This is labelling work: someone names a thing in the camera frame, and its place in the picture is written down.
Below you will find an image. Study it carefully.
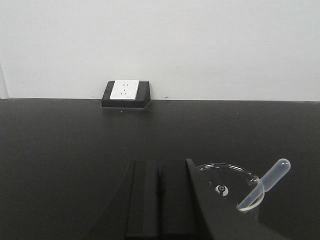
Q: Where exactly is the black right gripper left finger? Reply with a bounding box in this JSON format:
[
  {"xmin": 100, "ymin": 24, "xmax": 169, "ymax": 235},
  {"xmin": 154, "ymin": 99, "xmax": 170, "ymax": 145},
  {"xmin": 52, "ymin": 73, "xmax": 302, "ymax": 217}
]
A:
[{"xmin": 87, "ymin": 161, "xmax": 159, "ymax": 240}]

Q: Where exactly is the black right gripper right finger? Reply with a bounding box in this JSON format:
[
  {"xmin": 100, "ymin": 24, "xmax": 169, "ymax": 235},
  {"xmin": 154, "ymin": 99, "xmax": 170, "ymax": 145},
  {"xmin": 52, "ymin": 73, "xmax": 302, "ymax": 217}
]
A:
[{"xmin": 160, "ymin": 158, "xmax": 286, "ymax": 240}]

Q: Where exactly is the clear plastic pipette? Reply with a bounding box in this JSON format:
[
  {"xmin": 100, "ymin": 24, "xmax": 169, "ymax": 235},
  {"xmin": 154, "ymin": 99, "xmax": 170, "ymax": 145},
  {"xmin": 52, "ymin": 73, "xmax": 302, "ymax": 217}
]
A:
[{"xmin": 236, "ymin": 158, "xmax": 291, "ymax": 212}]

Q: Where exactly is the clear glass beaker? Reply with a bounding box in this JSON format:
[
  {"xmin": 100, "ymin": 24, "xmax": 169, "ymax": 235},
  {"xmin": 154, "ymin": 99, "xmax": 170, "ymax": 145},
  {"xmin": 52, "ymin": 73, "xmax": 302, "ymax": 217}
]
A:
[{"xmin": 197, "ymin": 163, "xmax": 262, "ymax": 206}]

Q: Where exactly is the white socket on black base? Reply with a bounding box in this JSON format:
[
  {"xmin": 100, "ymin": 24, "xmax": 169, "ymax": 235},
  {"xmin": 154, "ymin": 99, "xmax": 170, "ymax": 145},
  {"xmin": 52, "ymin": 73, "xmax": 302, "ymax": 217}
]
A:
[{"xmin": 101, "ymin": 80, "xmax": 151, "ymax": 108}]

